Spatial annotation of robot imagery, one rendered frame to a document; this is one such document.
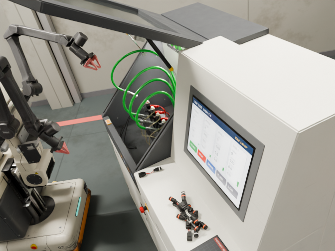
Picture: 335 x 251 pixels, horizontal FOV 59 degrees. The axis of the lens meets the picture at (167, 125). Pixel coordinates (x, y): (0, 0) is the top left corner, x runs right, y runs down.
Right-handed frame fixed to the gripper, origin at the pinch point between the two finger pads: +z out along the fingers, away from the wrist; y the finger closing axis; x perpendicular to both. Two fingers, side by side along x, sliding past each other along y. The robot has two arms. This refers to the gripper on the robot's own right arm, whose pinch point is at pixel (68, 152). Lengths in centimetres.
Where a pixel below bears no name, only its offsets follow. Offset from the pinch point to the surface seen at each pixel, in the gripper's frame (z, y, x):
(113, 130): 15.2, 21.2, -19.6
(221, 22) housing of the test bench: 0, 29, -112
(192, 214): 31, -55, -60
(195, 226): 30, -62, -62
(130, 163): 21.0, -12.5, -31.1
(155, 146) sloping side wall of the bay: 17, -17, -52
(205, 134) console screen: 8, -39, -84
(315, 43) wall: 187, 240, -198
